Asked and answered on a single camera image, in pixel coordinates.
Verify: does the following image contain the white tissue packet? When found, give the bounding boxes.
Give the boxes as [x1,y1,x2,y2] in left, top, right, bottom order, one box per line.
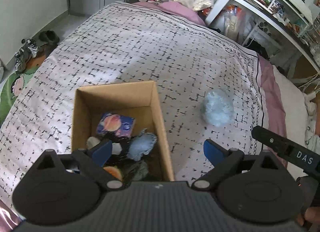
[86,136,100,149]

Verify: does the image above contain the orange watermelon squishy toy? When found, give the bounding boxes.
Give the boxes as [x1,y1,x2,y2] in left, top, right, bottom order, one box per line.
[103,166,123,182]

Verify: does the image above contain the black white hair scrunchie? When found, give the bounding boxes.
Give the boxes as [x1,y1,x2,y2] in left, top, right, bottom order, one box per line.
[104,134,131,162]

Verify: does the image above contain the blue planet tissue pack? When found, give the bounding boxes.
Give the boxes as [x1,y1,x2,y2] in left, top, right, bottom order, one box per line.
[96,112,135,138]

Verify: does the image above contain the clear bag of black items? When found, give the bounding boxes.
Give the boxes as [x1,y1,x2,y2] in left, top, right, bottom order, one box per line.
[123,160,149,183]

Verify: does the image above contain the blue denim cloth piece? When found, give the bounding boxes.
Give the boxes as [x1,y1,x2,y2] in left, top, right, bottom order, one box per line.
[126,129,157,161]

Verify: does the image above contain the light blue plush toy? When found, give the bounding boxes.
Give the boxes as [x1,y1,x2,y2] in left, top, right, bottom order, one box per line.
[201,88,234,127]

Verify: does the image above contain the white fluffy blanket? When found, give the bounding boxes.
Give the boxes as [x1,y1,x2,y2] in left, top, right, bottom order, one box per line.
[271,65,316,180]

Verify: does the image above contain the white black patterned bedspread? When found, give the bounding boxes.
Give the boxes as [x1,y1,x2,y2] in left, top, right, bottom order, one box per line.
[1,2,265,206]

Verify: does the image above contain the brown cardboard box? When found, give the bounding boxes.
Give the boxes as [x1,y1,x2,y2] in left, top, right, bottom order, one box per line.
[71,81,175,181]

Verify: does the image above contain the green cartoon floor mat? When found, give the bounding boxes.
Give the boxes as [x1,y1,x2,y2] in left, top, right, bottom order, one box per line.
[1,52,47,125]

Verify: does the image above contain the black shoes on floor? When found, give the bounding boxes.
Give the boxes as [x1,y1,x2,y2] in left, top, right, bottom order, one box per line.
[14,30,60,73]

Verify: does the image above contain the white desk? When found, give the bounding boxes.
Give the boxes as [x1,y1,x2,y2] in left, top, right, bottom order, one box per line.
[204,0,319,73]

